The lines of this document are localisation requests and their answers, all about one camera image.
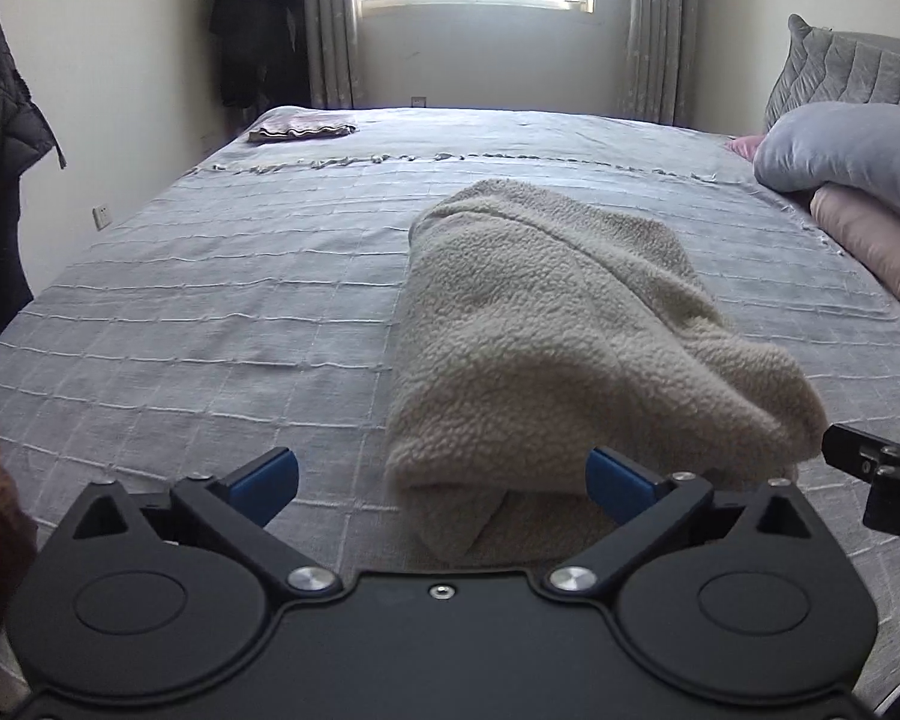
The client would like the cream fleece jacket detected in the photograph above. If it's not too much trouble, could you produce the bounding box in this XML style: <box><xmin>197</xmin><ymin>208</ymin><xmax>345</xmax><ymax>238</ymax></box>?
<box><xmin>385</xmin><ymin>181</ymin><xmax>826</xmax><ymax>566</ymax></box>

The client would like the grey checked bedspread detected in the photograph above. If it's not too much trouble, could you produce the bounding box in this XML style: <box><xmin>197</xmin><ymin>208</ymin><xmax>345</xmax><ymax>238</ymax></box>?
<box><xmin>0</xmin><ymin>104</ymin><xmax>900</xmax><ymax>714</ymax></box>

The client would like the blue-grey pillow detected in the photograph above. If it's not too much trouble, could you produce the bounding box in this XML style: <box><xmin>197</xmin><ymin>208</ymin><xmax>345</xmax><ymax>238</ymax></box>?
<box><xmin>754</xmin><ymin>101</ymin><xmax>900</xmax><ymax>215</ymax></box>

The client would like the small pink pillow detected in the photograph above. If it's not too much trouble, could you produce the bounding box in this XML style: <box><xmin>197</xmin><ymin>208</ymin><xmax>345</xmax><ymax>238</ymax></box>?
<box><xmin>725</xmin><ymin>133</ymin><xmax>764</xmax><ymax>163</ymax></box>

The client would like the grey quilted cushion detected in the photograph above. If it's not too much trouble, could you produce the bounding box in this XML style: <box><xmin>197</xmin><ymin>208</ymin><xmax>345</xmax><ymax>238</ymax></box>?
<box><xmin>764</xmin><ymin>13</ymin><xmax>900</xmax><ymax>132</ymax></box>

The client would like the grey upholstered headboard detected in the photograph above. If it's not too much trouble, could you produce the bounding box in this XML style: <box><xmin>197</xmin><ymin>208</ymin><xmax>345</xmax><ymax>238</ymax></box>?
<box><xmin>837</xmin><ymin>31</ymin><xmax>900</xmax><ymax>55</ymax></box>

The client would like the right grey curtain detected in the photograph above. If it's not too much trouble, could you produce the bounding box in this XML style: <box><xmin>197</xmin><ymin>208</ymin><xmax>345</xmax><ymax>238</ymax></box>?
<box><xmin>622</xmin><ymin>0</ymin><xmax>699</xmax><ymax>127</ymax></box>

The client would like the grey curtain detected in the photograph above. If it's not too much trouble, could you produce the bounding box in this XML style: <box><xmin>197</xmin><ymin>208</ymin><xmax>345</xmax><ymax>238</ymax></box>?
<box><xmin>622</xmin><ymin>0</ymin><xmax>699</xmax><ymax>127</ymax></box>
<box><xmin>304</xmin><ymin>0</ymin><xmax>362</xmax><ymax>110</ymax></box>

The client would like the left grey curtain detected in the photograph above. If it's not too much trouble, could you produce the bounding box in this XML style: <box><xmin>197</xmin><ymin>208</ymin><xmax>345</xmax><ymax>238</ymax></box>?
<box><xmin>304</xmin><ymin>0</ymin><xmax>362</xmax><ymax>110</ymax></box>

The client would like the dark hanging coat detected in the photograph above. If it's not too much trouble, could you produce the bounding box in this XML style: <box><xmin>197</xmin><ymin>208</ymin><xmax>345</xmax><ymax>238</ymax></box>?
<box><xmin>209</xmin><ymin>0</ymin><xmax>310</xmax><ymax>110</ymax></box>

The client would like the wall socket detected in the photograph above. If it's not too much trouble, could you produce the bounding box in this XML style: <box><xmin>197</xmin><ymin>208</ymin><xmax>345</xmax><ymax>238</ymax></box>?
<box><xmin>92</xmin><ymin>205</ymin><xmax>112</xmax><ymax>231</ymax></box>

